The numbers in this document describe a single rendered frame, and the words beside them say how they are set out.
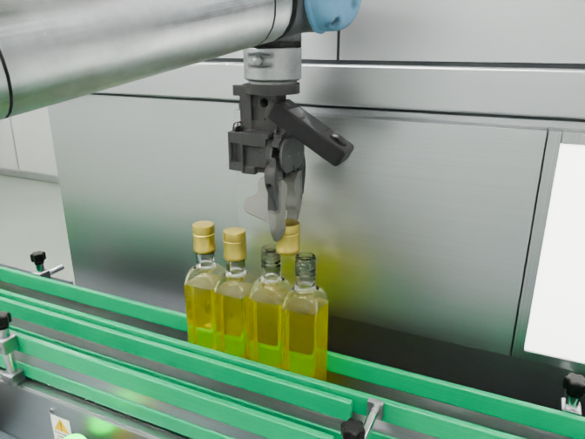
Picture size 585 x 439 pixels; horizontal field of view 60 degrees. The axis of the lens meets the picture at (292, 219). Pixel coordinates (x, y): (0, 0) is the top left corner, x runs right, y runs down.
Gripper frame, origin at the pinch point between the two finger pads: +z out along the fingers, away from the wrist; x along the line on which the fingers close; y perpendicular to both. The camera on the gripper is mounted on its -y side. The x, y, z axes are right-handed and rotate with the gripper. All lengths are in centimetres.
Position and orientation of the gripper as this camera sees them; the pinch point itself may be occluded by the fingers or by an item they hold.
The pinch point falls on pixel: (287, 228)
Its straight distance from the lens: 72.1
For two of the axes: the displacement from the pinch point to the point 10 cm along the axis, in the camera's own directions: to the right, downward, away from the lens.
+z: 0.0, 9.4, 3.3
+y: -9.0, -1.4, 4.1
